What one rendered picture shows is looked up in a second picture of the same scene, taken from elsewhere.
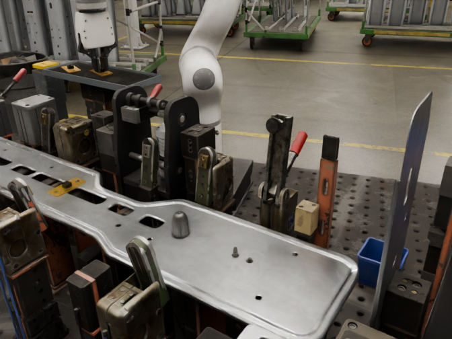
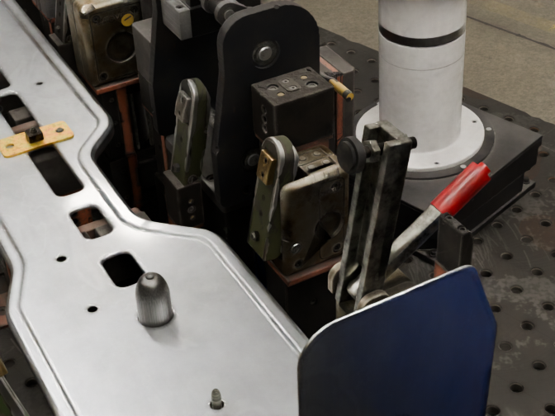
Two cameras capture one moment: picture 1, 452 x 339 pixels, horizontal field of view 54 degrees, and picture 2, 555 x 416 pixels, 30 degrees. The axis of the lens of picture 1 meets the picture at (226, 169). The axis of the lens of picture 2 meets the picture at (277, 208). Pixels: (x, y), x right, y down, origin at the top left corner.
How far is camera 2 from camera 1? 0.40 m
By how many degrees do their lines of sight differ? 25
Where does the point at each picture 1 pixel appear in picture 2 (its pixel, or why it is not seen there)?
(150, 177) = (184, 162)
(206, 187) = (266, 224)
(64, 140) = (78, 29)
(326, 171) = not seen: hidden behind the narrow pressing
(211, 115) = (431, 20)
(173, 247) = (119, 342)
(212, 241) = (198, 356)
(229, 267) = not seen: outside the picture
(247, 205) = (484, 243)
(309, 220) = not seen: hidden behind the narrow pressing
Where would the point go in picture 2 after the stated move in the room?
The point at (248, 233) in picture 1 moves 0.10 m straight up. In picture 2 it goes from (281, 361) to (277, 274)
